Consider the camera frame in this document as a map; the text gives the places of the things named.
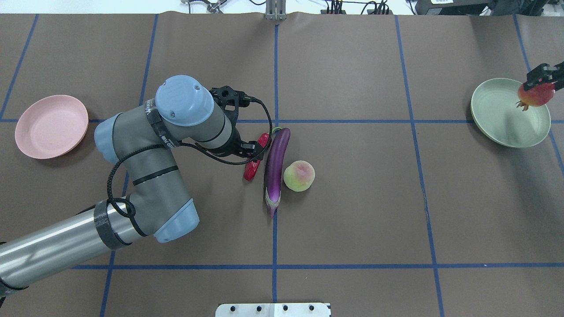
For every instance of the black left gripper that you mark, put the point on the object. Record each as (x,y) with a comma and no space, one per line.
(236,147)

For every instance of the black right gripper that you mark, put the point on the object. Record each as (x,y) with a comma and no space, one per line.
(541,75)

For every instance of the red chili pepper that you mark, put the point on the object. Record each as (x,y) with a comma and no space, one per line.
(252,167)

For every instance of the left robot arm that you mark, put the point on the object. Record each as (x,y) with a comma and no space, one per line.
(146,194)

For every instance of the purple eggplant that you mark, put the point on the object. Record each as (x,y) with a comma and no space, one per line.
(274,168)

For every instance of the green and pink peach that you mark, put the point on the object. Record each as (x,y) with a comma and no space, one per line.
(299,176)

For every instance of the light green plate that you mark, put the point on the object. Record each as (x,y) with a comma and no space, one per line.
(494,110)

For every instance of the pink plate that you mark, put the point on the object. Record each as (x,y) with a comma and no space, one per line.
(51,127)

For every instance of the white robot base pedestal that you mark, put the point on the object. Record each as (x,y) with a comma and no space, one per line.
(288,309)

